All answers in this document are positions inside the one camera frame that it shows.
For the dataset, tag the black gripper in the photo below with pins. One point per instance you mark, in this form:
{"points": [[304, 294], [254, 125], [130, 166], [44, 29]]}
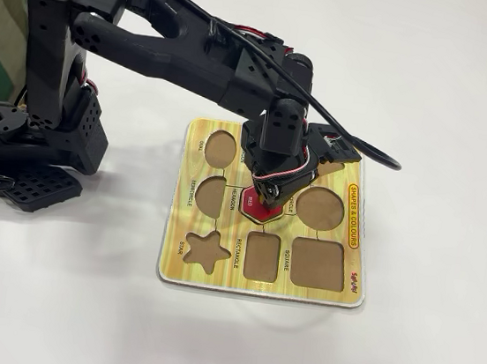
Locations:
{"points": [[270, 192]]}

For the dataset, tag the red hexagon piece yellow pin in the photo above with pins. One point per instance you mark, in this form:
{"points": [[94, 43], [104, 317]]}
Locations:
{"points": [[261, 215]]}

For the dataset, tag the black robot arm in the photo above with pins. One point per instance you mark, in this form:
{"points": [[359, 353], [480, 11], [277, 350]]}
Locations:
{"points": [[153, 51]]}

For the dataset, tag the wooden shape puzzle board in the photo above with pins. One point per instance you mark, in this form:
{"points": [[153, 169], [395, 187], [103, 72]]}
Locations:
{"points": [[228, 233]]}

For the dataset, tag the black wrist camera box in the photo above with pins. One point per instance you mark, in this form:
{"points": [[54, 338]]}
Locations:
{"points": [[340, 151]]}

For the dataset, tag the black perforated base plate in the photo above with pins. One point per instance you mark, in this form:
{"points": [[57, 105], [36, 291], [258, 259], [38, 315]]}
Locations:
{"points": [[42, 188]]}

